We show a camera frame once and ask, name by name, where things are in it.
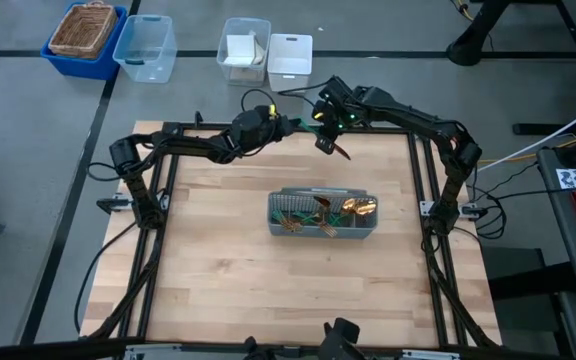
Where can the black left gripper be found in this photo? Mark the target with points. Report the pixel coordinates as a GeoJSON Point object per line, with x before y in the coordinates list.
{"type": "Point", "coordinates": [250, 130]}

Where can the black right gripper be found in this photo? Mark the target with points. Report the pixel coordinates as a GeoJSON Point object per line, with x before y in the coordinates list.
{"type": "Point", "coordinates": [338, 107]}

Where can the grey plastic cutlery basket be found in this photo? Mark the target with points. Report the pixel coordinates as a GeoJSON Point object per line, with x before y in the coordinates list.
{"type": "Point", "coordinates": [308, 234]}

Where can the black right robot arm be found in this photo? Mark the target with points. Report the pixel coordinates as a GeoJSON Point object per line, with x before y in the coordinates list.
{"type": "Point", "coordinates": [418, 120]}

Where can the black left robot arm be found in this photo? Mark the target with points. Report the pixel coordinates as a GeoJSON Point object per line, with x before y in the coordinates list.
{"type": "Point", "coordinates": [188, 145]}

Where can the white plastic bin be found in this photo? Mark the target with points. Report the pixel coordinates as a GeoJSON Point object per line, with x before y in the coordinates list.
{"type": "Point", "coordinates": [289, 70]}

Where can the clear plastic bin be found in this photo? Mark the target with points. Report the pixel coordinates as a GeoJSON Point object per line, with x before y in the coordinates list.
{"type": "Point", "coordinates": [243, 75]}

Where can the white cardboard box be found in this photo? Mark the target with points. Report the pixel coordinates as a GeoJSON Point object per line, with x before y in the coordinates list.
{"type": "Point", "coordinates": [240, 47]}

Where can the black stand foot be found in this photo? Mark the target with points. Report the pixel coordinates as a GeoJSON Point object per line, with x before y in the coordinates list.
{"type": "Point", "coordinates": [468, 50]}

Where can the blue plastic bin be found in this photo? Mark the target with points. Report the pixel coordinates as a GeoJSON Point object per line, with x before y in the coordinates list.
{"type": "Point", "coordinates": [88, 70]}

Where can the brown wicker basket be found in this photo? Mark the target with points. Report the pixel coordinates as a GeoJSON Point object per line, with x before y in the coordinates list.
{"type": "Point", "coordinates": [83, 30]}

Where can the black furniture base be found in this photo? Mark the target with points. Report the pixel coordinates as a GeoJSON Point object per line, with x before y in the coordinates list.
{"type": "Point", "coordinates": [528, 282]}

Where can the dark grey side table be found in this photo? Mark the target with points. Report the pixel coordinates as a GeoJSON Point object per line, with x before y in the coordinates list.
{"type": "Point", "coordinates": [563, 235]}

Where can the black crossbar silver brackets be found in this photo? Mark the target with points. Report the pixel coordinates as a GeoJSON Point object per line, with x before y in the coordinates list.
{"type": "Point", "coordinates": [28, 349]}

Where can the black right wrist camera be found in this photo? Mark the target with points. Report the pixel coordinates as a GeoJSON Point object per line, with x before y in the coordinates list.
{"type": "Point", "coordinates": [325, 145]}

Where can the black frame clamp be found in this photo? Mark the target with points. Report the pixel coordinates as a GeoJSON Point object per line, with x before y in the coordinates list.
{"type": "Point", "coordinates": [198, 119]}

